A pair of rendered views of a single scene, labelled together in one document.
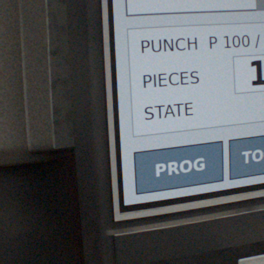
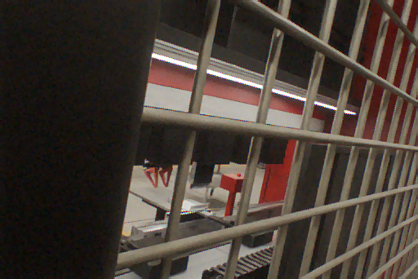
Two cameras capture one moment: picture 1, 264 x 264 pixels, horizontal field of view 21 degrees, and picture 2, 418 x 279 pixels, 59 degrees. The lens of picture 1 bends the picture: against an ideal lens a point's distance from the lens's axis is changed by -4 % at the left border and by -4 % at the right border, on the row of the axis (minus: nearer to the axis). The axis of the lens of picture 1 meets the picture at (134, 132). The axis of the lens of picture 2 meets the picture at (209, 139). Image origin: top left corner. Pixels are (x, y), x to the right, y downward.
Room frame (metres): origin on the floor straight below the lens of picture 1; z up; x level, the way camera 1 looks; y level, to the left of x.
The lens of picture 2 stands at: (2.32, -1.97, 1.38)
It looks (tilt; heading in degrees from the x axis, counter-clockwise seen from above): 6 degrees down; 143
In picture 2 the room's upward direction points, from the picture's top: 11 degrees clockwise
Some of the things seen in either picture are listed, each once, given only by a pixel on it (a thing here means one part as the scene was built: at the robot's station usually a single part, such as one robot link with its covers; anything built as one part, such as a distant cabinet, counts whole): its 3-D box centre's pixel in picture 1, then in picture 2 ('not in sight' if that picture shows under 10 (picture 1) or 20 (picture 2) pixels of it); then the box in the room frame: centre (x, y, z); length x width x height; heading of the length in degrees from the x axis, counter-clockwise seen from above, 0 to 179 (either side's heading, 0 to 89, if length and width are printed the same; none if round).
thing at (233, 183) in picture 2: not in sight; (227, 219); (-0.04, 0.16, 0.41); 0.25 x 0.20 x 0.83; 14
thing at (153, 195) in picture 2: not in sight; (166, 198); (1.16, -1.24, 1.00); 0.26 x 0.18 x 0.01; 14
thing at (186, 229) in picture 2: not in sight; (180, 233); (1.32, -1.26, 0.92); 0.39 x 0.06 x 0.10; 104
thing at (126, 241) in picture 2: not in sight; (134, 243); (1.55, -1.55, 1.01); 0.26 x 0.12 x 0.05; 14
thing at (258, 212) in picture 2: not in sight; (269, 214); (1.17, -0.67, 0.92); 0.50 x 0.06 x 0.10; 104
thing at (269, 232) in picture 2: not in sight; (230, 222); (1.45, -1.17, 1.01); 0.26 x 0.12 x 0.05; 14
